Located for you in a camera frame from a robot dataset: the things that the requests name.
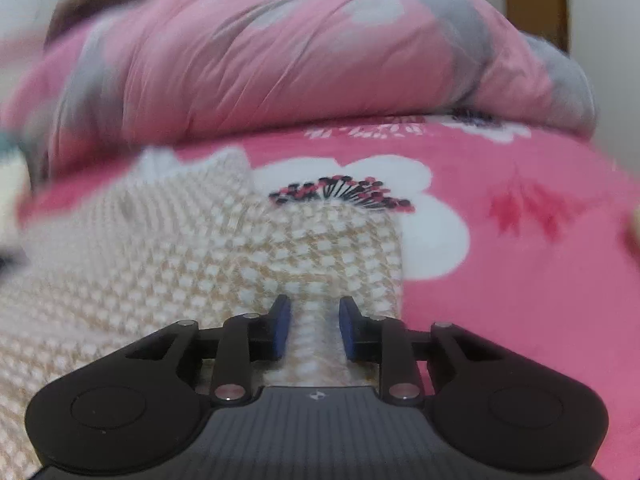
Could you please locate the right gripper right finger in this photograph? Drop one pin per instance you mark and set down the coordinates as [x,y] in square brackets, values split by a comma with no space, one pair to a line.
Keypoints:
[385,342]

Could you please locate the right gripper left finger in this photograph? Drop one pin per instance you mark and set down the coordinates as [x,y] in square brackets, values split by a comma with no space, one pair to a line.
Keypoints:
[239,343]

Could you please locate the beige white checked coat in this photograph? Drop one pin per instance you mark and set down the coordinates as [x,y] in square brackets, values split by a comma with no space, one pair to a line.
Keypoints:
[175,240]

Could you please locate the cream knit cardigan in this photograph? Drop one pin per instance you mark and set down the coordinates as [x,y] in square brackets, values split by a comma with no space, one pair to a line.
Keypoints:
[634,227]

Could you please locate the pink flowered bed sheet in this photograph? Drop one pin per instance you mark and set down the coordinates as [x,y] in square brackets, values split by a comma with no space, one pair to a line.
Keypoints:
[519,290]

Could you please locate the pink floral duvet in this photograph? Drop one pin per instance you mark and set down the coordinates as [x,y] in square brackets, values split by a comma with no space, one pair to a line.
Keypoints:
[159,72]

